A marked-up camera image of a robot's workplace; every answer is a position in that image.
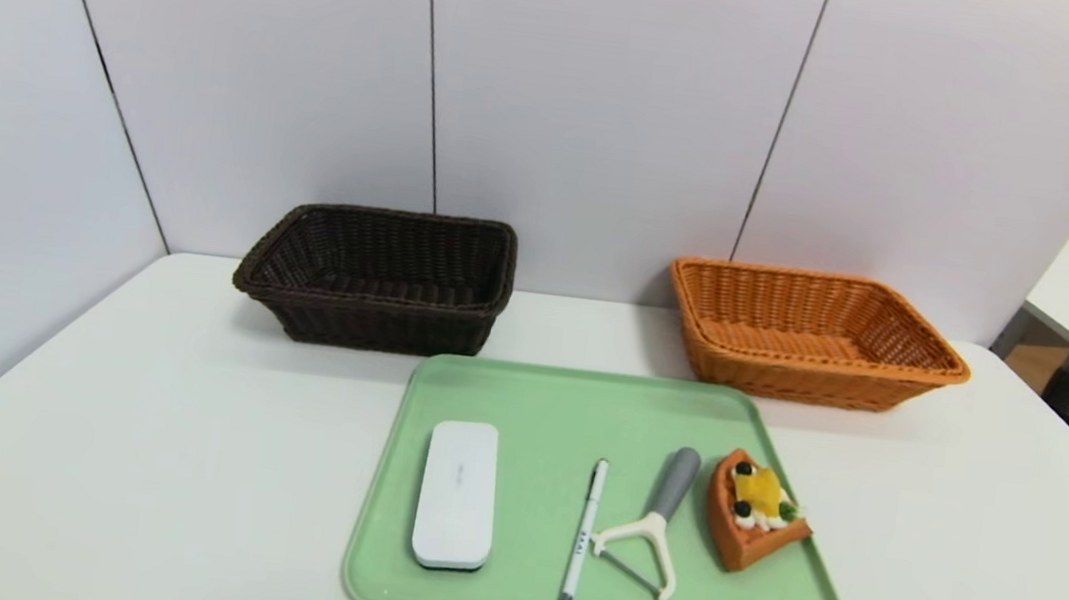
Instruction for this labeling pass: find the grey-handled white peeler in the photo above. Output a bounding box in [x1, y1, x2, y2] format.
[585, 438, 705, 600]

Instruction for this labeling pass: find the toy waffle fruit slice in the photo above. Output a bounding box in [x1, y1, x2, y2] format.
[699, 446, 822, 582]

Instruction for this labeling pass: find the dark brown wicker basket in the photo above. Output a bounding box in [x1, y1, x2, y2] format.
[226, 192, 522, 366]

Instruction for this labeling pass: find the orange wicker basket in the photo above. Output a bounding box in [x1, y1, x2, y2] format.
[656, 253, 982, 423]

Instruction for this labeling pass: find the green plastic tray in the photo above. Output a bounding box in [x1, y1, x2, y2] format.
[337, 343, 876, 600]

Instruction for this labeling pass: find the white rectangular case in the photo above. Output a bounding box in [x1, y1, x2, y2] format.
[407, 416, 507, 577]

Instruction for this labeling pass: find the white pen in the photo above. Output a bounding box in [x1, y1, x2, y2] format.
[558, 456, 611, 600]

